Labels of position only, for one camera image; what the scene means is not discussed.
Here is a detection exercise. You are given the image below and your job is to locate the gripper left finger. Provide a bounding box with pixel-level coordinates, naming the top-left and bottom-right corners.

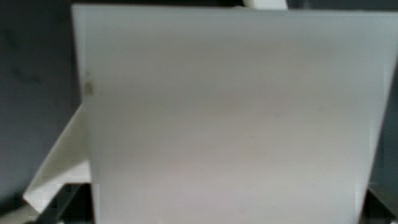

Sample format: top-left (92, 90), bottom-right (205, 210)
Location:
top-left (33, 184), bottom-right (88, 224)

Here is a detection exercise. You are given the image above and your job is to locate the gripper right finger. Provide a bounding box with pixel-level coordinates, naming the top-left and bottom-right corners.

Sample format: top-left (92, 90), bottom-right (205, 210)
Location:
top-left (360, 190), bottom-right (398, 224)

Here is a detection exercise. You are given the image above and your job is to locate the white cabinet body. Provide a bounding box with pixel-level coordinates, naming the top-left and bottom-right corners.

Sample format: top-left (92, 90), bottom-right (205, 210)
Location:
top-left (22, 107), bottom-right (90, 212)

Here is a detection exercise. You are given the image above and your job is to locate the white cabinet top block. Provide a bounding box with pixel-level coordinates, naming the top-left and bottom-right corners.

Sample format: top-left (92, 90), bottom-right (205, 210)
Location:
top-left (72, 4), bottom-right (398, 224)

